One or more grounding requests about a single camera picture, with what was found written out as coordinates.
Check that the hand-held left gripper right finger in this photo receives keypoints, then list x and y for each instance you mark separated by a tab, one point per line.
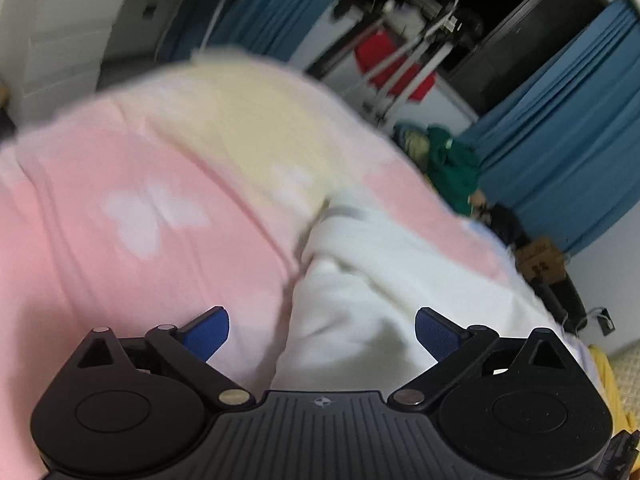
437	334

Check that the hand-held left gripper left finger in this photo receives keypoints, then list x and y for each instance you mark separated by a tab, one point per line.
207	334

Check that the white blanket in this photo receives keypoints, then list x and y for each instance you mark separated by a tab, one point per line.
360	300

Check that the cardboard box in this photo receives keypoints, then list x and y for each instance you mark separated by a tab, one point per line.
542	262

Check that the black garment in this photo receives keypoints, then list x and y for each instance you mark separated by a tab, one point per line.
505	225

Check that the beige cloth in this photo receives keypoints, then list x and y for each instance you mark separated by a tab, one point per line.
481	206

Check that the green garment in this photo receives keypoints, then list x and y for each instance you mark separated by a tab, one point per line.
452	170

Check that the yellow cloth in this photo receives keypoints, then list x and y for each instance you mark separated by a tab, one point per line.
615	390

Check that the yellowish cloth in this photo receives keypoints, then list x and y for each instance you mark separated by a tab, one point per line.
416	146

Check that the blue cloth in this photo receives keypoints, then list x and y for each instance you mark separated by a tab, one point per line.
402	132

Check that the blue curtain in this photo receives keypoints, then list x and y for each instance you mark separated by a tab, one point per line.
560	135
280	5

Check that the silver garment steamer stand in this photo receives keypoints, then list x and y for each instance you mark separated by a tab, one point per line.
400	65

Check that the red garment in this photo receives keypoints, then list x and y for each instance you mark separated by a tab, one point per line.
385	60

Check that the dark window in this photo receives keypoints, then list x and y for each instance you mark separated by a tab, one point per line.
520	35

